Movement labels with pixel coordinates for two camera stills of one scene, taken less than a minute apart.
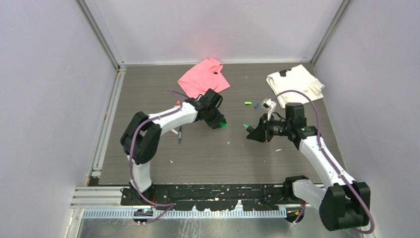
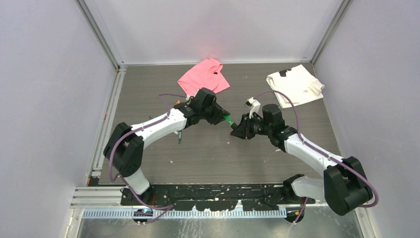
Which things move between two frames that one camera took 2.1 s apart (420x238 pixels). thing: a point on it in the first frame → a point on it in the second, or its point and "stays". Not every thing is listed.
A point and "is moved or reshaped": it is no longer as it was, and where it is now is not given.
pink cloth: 204,76 stays
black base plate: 216,197 stays
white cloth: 296,78 stays
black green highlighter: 248,128 is moved or reshaped
